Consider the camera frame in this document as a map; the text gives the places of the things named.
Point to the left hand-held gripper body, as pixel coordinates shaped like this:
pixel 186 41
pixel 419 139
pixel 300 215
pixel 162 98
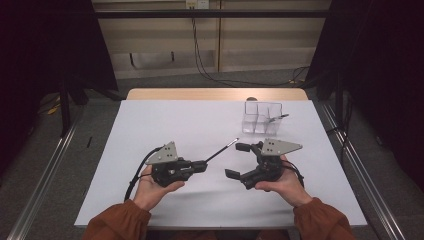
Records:
pixel 166 170

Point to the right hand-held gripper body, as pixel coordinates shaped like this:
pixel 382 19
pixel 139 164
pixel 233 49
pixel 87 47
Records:
pixel 266 166

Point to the thin black eyeliner brush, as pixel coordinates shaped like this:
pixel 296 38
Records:
pixel 220 152

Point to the clear acrylic organizer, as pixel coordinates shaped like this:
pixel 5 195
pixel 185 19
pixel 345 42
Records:
pixel 256 125

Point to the black makeup brush silver ferrule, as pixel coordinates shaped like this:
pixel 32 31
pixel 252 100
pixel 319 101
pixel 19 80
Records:
pixel 281 116

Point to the person's left hand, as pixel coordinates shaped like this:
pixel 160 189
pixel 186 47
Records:
pixel 150 191

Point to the person's right hand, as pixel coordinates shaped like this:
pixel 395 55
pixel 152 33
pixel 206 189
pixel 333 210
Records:
pixel 290 188

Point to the white table cover sheet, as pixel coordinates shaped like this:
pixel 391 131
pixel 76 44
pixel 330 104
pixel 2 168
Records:
pixel 183 116

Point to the wooden table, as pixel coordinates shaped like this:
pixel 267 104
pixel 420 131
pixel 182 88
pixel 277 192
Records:
pixel 200 94

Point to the small black floor stick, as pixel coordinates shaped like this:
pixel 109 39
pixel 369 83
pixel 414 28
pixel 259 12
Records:
pixel 89 142

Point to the small yellow floor object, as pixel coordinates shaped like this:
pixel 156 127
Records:
pixel 53 110

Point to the black horizontal bar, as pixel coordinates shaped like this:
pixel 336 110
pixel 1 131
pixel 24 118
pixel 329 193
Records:
pixel 206 13

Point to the dark curtain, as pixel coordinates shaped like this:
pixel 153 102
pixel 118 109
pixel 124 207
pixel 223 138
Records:
pixel 383 66
pixel 40 50

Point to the metal floor rail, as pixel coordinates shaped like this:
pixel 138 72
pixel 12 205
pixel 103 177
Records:
pixel 366 173
pixel 43 173

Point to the black stand post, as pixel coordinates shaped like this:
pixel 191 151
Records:
pixel 65 110

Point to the white wall socket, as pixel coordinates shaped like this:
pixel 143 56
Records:
pixel 198 4

